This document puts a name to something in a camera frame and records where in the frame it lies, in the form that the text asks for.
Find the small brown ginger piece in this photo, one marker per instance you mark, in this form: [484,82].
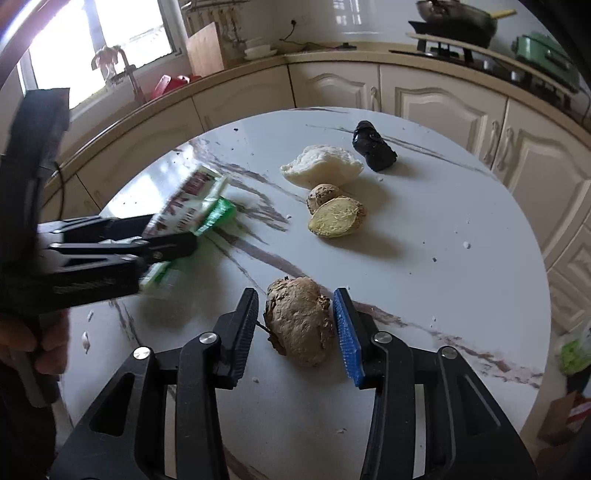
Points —
[323,194]

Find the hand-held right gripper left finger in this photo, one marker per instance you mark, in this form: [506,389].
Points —
[244,332]

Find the red plastic basin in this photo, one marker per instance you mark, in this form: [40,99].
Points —
[173,85]

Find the kitchen window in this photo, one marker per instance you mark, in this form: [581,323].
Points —
[124,32]

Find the garlic clove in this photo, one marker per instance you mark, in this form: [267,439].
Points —
[86,341]

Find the green cooking pot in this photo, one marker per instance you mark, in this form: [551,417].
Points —
[545,55]

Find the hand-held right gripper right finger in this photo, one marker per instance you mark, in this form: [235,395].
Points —
[348,341]

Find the stack of white bowls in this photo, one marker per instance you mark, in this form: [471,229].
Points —
[258,50]

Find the white crumpled tissue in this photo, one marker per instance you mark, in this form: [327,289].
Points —
[323,166]

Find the black crumpled plastic bag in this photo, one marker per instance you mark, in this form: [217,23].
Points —
[374,145]

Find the cut yellow ginger piece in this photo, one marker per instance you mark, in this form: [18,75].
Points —
[337,217]

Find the person's left forearm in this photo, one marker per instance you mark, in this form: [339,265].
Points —
[23,438]

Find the gas stove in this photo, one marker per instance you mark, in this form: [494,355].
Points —
[443,46]

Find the person's left hand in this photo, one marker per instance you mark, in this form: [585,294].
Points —
[53,341]

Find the black wok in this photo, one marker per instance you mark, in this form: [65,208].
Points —
[457,21]

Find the wooden cutting board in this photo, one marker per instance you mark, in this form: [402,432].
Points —
[205,50]

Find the open cardboard box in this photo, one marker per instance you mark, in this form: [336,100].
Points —
[563,415]

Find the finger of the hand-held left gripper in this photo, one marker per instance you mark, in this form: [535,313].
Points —
[166,247]
[92,227]

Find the large brown ginger root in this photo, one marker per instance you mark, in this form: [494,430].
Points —
[300,318]

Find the metal sink faucet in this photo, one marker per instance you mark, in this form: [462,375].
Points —
[127,74]

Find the white and green rice bag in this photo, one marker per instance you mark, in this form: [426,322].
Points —
[575,355]

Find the green and red snack wrapper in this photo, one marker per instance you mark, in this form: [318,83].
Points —
[194,207]

